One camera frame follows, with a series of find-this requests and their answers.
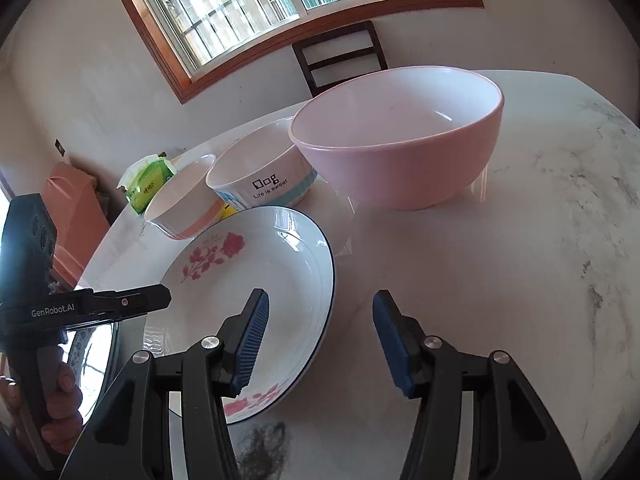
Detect small white bowl pink stripe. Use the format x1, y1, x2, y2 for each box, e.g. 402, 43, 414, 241
144, 154, 224, 241

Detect wooden framed window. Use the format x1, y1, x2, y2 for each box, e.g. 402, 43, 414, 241
102, 0, 485, 106

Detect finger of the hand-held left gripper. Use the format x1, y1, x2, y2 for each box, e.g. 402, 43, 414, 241
82, 283, 172, 319

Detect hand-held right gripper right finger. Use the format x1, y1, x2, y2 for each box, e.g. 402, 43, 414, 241
372, 289, 583, 480

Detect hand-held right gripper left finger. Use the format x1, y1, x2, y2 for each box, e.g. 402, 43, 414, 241
60, 288, 271, 480

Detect large pink bowl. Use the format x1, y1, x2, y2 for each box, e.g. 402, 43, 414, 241
289, 66, 505, 211

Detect white bowl blue stripe print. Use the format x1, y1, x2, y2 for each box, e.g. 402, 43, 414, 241
206, 116, 319, 211

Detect orange cloth covered furniture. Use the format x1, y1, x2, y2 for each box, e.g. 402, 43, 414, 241
40, 161, 111, 286

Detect green tissue pack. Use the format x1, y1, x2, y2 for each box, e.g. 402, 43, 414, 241
117, 155, 177, 213

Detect dark wooden chair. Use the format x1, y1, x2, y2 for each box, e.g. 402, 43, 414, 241
291, 20, 390, 98

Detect white plate pink flowers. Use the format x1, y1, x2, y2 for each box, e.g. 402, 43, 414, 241
142, 206, 336, 426

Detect person's left hand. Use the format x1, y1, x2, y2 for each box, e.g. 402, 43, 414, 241
0, 359, 84, 448

